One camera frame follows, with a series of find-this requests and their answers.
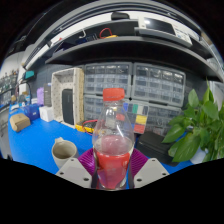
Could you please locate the black case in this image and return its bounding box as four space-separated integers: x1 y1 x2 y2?
135 130 178 166

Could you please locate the purple plastic object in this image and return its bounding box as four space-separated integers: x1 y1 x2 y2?
36 87 46 107

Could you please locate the grey upright block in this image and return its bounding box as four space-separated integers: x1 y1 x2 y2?
43 83 53 108

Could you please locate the clear bottle with red drink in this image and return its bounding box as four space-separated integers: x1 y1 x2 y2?
91 87 136 191

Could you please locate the black desk shelf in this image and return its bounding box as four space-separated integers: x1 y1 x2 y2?
21 18 224 83

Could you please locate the yellow tool with red cable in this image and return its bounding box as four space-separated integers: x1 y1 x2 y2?
98 27 118 40

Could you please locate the beige ceramic cup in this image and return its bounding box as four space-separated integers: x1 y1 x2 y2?
51 136 80 169

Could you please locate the green potted plant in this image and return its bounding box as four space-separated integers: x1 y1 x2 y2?
161 79 224 164

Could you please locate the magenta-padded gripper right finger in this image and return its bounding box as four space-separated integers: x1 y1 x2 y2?
128 148 170 190

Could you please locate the yellow multimeter with red leads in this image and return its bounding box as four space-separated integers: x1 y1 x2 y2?
74 119 99 135

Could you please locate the white bench oscilloscope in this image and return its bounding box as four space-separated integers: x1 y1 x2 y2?
138 16 194 48

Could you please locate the clear box with coloured compartments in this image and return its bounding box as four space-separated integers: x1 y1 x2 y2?
122 99 150 135

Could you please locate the black rounded device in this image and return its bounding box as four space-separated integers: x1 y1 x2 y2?
110 11 130 21

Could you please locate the small white box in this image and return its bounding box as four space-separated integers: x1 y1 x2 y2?
38 105 55 123

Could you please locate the small cardboard box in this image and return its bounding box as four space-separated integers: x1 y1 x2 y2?
9 112 32 133

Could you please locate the grey small-parts drawer cabinet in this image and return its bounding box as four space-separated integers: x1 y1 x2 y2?
146 103 183 136
83 61 134 96
83 94 105 121
131 62 187 108

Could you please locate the blue plastic container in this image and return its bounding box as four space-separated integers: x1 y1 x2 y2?
21 103 41 122

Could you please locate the white perforated frame box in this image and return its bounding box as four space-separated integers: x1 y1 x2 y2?
50 67 85 129

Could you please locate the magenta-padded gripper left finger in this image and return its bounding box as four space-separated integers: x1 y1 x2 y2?
55 148 100 190

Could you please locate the teal small object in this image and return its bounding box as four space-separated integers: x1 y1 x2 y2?
23 69 36 80

